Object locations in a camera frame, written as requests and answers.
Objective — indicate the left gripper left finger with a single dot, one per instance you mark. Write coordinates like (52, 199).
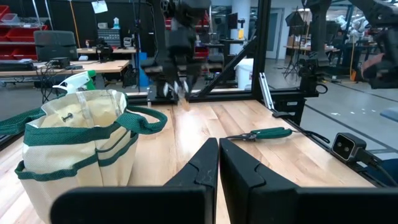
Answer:
(186, 199)

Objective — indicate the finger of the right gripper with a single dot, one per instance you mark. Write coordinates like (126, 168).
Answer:
(169, 79)
(191, 79)

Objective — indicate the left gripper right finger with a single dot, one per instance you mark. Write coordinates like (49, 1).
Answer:
(264, 202)

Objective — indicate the green pruning shears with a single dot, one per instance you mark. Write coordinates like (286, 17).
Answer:
(270, 133)

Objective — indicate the green spray bottle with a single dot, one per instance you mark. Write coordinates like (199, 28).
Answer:
(76, 81)

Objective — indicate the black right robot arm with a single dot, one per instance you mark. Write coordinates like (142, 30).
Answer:
(186, 12)

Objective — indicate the white bucket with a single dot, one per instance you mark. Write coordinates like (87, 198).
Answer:
(244, 73)

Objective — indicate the wooden workbench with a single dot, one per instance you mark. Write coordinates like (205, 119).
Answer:
(102, 66)

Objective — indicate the silver aluminium bar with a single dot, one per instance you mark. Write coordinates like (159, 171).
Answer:
(266, 91)

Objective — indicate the white paper sheet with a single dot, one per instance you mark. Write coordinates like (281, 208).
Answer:
(99, 6)

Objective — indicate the black equipment stand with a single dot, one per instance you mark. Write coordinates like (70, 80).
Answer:
(318, 31)

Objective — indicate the red storage bin shelf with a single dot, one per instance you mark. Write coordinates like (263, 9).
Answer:
(18, 34)

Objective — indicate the black table-level camera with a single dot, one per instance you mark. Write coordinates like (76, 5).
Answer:
(346, 146)

